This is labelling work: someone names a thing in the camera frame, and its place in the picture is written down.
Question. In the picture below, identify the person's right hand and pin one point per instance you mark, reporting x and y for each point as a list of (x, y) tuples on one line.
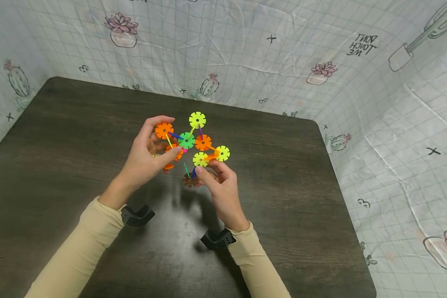
[(227, 194)]

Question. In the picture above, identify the colourful disc and stick structure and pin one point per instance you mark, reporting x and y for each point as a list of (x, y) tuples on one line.
[(187, 140)]

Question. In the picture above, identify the person's right forearm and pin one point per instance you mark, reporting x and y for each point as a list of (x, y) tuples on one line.
[(257, 265)]

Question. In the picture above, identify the person's left forearm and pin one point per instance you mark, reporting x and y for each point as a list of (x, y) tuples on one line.
[(78, 248)]

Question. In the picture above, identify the person's left hand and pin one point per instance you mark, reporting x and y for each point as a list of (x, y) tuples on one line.
[(141, 165)]

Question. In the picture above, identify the black wrist band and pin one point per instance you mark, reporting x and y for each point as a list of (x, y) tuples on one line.
[(136, 216), (218, 240)]

